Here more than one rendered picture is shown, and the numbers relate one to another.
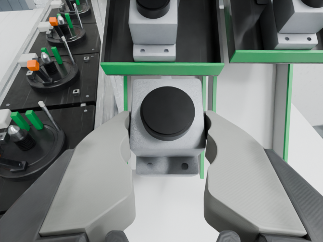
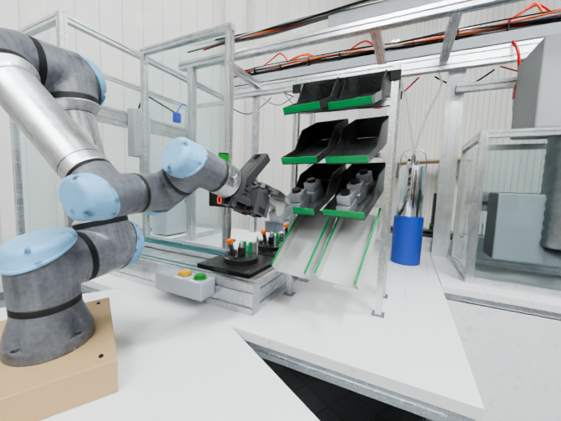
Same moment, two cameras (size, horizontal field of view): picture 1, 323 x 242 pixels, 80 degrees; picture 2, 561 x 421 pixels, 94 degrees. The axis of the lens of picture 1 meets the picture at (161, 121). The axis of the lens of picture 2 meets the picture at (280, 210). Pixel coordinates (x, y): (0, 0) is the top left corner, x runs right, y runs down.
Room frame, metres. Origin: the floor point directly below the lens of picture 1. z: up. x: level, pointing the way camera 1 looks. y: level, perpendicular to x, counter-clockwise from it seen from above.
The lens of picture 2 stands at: (-0.54, -0.44, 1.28)
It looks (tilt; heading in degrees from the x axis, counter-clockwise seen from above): 5 degrees down; 35
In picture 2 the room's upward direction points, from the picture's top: 2 degrees clockwise
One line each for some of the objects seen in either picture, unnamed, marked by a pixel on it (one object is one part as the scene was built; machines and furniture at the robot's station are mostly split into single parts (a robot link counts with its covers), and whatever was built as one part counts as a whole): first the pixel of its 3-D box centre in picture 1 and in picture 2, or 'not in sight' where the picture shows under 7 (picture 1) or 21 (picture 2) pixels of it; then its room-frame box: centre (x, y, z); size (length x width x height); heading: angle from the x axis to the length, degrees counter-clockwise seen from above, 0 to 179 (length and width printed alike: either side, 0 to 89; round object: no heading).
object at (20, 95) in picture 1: (49, 65); (270, 239); (0.47, 0.31, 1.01); 0.24 x 0.24 x 0.13; 9
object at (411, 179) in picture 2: not in sight; (411, 183); (1.11, -0.19, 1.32); 0.14 x 0.14 x 0.38
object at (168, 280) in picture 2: not in sight; (184, 282); (0.00, 0.32, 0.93); 0.21 x 0.07 x 0.06; 99
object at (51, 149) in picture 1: (31, 147); (240, 258); (0.22, 0.27, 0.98); 0.14 x 0.14 x 0.02
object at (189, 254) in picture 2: not in sight; (189, 261); (0.20, 0.57, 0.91); 0.84 x 0.28 x 0.10; 99
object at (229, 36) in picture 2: not in sight; (228, 144); (0.34, 0.48, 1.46); 0.03 x 0.03 x 1.00; 9
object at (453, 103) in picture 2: not in sight; (449, 146); (1.43, -0.34, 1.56); 0.09 x 0.04 x 1.39; 99
